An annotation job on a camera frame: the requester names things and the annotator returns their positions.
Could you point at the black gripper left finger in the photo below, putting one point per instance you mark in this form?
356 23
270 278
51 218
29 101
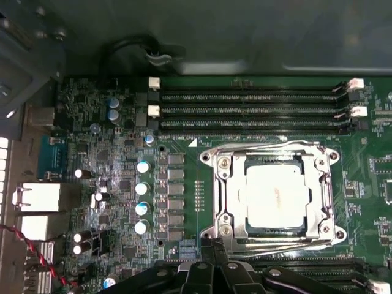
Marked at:
199 278

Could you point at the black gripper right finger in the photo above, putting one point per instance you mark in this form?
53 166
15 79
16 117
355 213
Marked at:
242 278

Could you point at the metal locking lever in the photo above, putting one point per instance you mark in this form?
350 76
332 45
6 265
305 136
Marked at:
275 244
263 146

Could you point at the silver CPU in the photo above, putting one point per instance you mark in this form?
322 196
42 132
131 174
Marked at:
275 199

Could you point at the CPU socket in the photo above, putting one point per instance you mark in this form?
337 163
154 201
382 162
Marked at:
210 153

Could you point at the RAM slot white clips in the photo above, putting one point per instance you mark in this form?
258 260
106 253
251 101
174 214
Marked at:
214 97
379 288
214 124

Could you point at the green motherboard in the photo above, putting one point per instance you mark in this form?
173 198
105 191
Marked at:
358 159

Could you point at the silver metal rear port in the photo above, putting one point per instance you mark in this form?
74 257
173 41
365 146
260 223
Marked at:
39 118
39 196

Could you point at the blue rear port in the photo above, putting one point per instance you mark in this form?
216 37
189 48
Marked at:
52 156

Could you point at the black PC case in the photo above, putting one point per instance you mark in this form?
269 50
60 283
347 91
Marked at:
260 36

